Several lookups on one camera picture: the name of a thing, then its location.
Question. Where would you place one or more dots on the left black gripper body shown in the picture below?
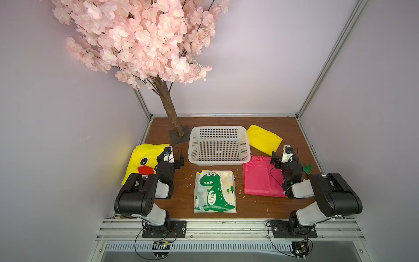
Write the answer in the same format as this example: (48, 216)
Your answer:
(171, 168)

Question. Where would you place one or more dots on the plain yellow raincoat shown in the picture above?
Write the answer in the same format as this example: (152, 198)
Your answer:
(263, 140)

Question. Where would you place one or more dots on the pink raincoat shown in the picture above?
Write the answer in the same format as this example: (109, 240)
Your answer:
(263, 179)

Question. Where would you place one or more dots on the dinosaur print raincoat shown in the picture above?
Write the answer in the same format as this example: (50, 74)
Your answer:
(214, 192)

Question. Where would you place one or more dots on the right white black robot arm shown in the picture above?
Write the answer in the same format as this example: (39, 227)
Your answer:
(333, 196)

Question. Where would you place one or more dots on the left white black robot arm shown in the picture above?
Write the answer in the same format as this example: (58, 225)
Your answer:
(136, 198)

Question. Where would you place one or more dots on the yellow duck face raincoat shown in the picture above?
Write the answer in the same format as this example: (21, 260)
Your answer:
(143, 160)

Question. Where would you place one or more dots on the white plastic perforated basket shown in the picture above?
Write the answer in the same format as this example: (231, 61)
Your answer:
(219, 145)

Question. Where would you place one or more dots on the green toy rake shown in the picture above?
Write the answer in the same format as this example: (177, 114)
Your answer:
(307, 168)

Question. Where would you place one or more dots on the dark square tree base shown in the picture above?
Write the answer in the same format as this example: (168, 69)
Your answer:
(176, 139)

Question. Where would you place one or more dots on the left small circuit board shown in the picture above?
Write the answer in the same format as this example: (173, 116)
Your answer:
(161, 249)

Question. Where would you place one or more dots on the small circuit board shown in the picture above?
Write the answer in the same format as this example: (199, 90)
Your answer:
(300, 249)
(161, 249)

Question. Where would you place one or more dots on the right small circuit board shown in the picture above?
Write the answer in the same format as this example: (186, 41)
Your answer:
(300, 249)

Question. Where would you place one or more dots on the pink cherry blossom tree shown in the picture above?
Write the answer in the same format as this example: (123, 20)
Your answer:
(149, 43)

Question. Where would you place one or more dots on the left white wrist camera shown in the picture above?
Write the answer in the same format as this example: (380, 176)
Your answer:
(168, 155)

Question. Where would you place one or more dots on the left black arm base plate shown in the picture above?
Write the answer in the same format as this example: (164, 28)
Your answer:
(171, 229)

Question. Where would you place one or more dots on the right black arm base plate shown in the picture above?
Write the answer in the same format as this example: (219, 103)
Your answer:
(286, 230)

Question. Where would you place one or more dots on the aluminium front rail frame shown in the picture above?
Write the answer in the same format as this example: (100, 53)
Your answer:
(222, 235)

